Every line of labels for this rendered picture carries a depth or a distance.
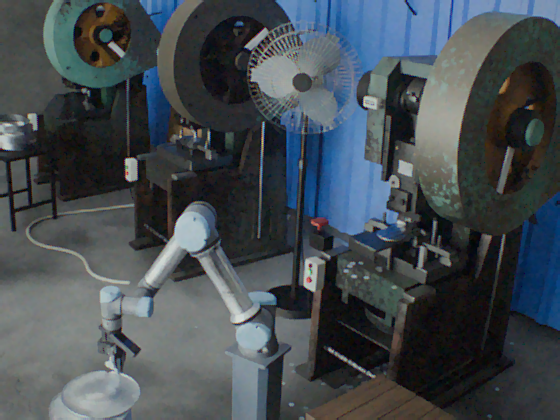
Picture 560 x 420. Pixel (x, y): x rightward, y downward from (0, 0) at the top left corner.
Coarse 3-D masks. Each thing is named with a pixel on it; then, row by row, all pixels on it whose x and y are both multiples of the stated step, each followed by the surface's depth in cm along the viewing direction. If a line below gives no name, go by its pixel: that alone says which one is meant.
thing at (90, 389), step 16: (80, 384) 237; (96, 384) 237; (112, 384) 238; (128, 384) 239; (64, 400) 227; (80, 400) 228; (96, 400) 227; (112, 400) 229; (128, 400) 230; (80, 416) 219
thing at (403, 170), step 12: (396, 144) 270; (408, 144) 265; (396, 156) 271; (408, 156) 266; (396, 168) 273; (408, 168) 267; (396, 180) 272; (408, 180) 269; (396, 192) 271; (408, 192) 268; (396, 204) 272; (408, 204) 269; (420, 204) 270
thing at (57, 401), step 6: (60, 396) 230; (54, 402) 226; (60, 402) 227; (54, 408) 223; (60, 408) 223; (54, 414) 220; (60, 414) 220; (66, 414) 221; (72, 414) 221; (120, 414) 223; (126, 414) 223
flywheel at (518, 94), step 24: (528, 72) 237; (504, 96) 230; (528, 96) 241; (552, 96) 248; (504, 120) 229; (528, 120) 224; (552, 120) 252; (504, 144) 234; (528, 144) 228; (504, 168) 235; (528, 168) 255; (504, 192) 250
